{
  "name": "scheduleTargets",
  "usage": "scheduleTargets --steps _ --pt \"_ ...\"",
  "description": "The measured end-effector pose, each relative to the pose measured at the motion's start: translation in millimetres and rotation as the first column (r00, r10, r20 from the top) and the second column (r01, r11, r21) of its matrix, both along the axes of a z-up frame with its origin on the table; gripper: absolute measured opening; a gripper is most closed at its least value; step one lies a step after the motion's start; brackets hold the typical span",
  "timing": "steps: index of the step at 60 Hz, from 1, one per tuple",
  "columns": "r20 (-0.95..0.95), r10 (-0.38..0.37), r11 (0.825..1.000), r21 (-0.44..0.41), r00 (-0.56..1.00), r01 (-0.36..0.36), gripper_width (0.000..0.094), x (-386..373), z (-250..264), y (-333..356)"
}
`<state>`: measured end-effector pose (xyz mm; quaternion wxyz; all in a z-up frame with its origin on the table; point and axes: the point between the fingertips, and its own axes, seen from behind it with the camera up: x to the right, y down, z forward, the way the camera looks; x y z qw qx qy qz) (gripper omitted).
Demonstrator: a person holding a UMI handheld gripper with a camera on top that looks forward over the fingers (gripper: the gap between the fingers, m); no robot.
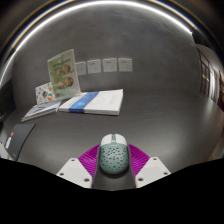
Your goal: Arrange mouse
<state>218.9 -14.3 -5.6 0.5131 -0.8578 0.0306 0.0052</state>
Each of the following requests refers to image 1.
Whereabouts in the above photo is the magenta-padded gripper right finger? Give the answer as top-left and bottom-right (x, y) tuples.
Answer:
(126, 143), (172, 189)

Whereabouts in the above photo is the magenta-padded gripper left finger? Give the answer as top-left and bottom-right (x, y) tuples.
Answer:
(56, 144), (102, 190)

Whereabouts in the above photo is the green and white perforated mouse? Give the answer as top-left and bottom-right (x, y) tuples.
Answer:
(97, 133), (131, 175)

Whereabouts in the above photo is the black mouse pad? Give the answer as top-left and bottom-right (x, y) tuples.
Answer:
(3, 122), (37, 162)

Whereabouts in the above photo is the grey printed magazine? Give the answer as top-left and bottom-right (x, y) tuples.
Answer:
(20, 99), (63, 123)

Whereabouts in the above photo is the white book with blue stripe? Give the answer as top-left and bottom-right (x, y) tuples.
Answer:
(58, 88), (125, 117)

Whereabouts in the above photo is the white illustrated sticker card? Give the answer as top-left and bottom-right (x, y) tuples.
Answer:
(34, 81), (56, 106)

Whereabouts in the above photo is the green food photo booklet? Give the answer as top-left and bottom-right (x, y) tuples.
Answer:
(46, 48), (82, 101)

